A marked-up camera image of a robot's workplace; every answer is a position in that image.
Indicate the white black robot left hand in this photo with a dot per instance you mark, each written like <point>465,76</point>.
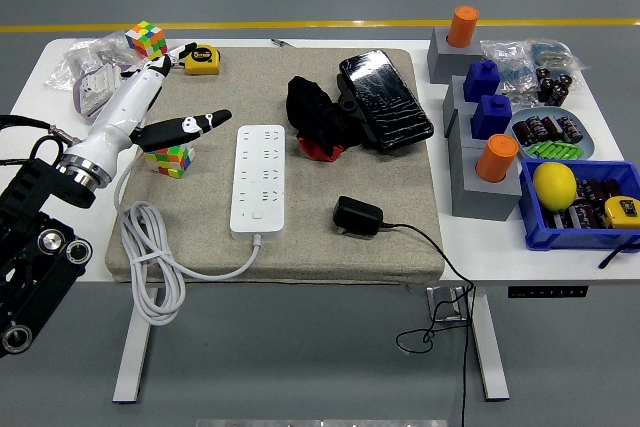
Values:
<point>120,112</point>

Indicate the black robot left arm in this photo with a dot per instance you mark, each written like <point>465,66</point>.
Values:
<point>30,257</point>

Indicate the white plastic connector block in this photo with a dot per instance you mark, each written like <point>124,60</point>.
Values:
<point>97,84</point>

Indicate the purple plastic tray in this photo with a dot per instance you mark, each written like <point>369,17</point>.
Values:
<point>77,97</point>

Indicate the clear plastic bags with parts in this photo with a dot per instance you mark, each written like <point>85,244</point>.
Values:
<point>80,59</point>

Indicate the colourful puzzle cube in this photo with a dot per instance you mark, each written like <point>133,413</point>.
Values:
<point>145,39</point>
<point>172,162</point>

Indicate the small pen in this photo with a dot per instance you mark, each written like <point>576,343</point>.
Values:
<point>280,42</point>

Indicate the black and red cloth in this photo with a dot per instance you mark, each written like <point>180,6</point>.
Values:
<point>310,97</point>

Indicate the black phone stand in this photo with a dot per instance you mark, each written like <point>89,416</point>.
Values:
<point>348,102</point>

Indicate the white table leg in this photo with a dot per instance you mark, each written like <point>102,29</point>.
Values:
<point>490,347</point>
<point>132,357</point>

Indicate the black smartphone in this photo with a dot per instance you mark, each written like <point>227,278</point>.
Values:
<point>385,97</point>

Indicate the grey-brown fabric mat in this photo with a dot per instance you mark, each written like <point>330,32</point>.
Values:
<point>350,257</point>

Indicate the orange cylinder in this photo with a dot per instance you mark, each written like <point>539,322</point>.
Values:
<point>496,157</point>
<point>462,26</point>

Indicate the blue square peg block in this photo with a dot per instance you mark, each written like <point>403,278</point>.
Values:
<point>482,82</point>
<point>492,118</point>

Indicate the large grey block with hole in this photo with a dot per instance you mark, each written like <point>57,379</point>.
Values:
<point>480,199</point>

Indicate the clear bag of small parts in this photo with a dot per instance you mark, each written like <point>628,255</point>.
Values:
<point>505,59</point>

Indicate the dark capacitor cluster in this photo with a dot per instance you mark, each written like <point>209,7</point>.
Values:
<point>552,86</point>

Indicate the clear bag of blue parts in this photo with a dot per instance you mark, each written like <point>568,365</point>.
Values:
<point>550,53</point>

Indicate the green small parts pile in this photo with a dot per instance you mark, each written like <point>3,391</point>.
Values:
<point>555,150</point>

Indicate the yellow lemon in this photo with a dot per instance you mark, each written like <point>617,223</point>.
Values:
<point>555,187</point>

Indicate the black table control panel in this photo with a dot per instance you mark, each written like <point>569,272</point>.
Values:
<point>547,292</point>

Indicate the light blue plate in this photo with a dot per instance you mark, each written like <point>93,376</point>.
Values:
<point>590,139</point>

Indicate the blue plastic bin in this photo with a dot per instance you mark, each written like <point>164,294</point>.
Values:
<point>575,239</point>

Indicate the dark capacitors pile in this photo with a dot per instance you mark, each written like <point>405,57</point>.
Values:
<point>587,212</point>

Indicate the silver metal bracket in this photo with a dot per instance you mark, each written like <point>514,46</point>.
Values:
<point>437,304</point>

